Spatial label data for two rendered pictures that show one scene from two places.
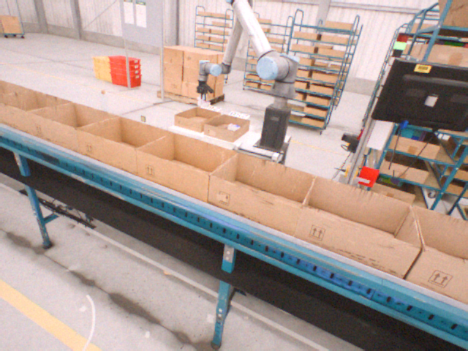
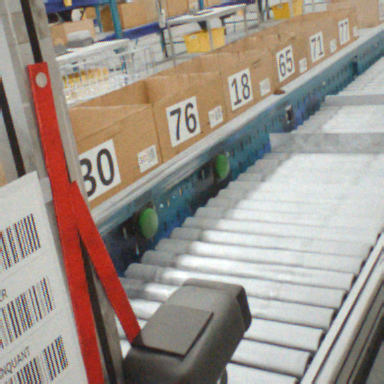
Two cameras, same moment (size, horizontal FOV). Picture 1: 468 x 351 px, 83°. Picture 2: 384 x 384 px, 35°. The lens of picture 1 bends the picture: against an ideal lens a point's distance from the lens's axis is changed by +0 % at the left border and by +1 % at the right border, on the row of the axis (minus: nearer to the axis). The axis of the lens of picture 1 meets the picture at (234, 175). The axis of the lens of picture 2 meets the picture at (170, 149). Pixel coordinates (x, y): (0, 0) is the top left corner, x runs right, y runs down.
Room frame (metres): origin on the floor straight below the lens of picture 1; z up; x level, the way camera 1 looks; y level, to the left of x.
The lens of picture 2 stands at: (1.73, -1.13, 1.35)
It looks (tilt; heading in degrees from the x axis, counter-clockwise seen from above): 15 degrees down; 103
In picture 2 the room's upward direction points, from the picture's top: 10 degrees counter-clockwise
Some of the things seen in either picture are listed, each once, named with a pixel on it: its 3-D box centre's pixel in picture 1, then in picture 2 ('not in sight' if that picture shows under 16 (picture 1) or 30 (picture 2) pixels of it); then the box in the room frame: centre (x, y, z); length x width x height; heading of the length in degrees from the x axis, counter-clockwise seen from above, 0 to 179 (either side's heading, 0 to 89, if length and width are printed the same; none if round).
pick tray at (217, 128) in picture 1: (227, 127); not in sight; (2.28, 0.11, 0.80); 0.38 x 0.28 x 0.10; 160
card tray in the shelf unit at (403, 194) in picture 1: (391, 183); not in sight; (2.01, -1.33, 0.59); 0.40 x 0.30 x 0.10; 156
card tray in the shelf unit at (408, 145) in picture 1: (411, 139); not in sight; (2.02, -1.33, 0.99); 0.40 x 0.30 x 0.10; 155
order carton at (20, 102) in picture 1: (34, 112); (257, 63); (1.60, 1.33, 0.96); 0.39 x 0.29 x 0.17; 68
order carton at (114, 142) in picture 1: (127, 145); (153, 116); (1.30, 0.60, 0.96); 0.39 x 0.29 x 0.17; 68
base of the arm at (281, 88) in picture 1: (283, 86); not in sight; (2.12, -0.28, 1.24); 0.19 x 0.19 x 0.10
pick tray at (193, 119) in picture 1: (198, 118); not in sight; (2.40, 0.40, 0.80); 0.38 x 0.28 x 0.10; 159
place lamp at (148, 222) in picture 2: not in sight; (149, 223); (1.36, 0.14, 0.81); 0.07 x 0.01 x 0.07; 68
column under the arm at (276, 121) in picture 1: (275, 126); not in sight; (2.11, -0.28, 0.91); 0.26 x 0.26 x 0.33; 72
